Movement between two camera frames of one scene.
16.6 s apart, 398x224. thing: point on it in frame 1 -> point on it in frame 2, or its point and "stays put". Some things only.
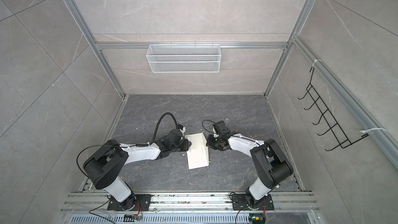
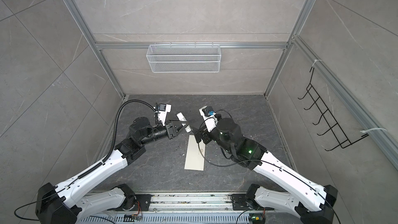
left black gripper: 187,144 -> 172,131
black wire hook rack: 333,125 stays put
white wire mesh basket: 183,58 stays put
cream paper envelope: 198,154 stays put
